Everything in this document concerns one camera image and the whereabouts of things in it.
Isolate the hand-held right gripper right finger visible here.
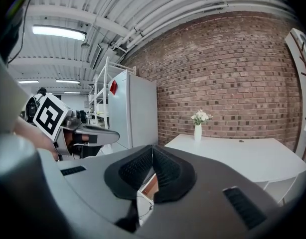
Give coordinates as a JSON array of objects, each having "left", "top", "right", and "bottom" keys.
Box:
[{"left": 140, "top": 144, "right": 281, "bottom": 239}]

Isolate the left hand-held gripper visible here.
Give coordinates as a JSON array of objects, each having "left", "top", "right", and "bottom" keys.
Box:
[{"left": 24, "top": 93, "right": 121, "bottom": 160}]

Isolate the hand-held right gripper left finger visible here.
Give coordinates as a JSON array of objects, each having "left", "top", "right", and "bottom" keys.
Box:
[{"left": 58, "top": 144, "right": 154, "bottom": 234}]

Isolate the person's left forearm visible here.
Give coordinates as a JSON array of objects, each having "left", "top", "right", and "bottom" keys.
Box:
[{"left": 13, "top": 116, "right": 59, "bottom": 160}]

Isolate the person's left hand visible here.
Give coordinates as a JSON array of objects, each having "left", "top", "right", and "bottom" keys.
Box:
[{"left": 64, "top": 130, "right": 90, "bottom": 148}]

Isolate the white metal shelving rack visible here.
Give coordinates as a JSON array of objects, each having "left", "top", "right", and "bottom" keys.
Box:
[{"left": 88, "top": 56, "right": 137, "bottom": 131}]

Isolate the white refrigerator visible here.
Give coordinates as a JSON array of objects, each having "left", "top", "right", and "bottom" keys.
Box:
[{"left": 107, "top": 70, "right": 159, "bottom": 149}]

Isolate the white desk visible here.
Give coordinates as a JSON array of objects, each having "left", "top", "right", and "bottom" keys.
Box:
[{"left": 164, "top": 133, "right": 306, "bottom": 207}]

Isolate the white flower bouquet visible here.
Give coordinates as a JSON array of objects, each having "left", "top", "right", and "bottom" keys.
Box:
[{"left": 190, "top": 110, "right": 213, "bottom": 126}]

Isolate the ceiling air conditioner unit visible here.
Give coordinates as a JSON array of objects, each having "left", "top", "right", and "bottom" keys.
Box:
[{"left": 89, "top": 43, "right": 103, "bottom": 71}]

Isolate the long ceiling light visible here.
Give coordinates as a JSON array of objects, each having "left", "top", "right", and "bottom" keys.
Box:
[{"left": 31, "top": 24, "right": 87, "bottom": 42}]

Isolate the white ceiling pipe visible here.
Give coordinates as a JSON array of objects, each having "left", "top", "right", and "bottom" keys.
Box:
[
  {"left": 112, "top": 0, "right": 281, "bottom": 50},
  {"left": 123, "top": 0, "right": 297, "bottom": 52}
]

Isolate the white cubby cabinet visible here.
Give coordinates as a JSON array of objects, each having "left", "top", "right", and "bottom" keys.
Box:
[{"left": 284, "top": 27, "right": 306, "bottom": 159}]

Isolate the black cable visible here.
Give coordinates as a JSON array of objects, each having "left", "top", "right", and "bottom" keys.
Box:
[{"left": 7, "top": 0, "right": 41, "bottom": 64}]

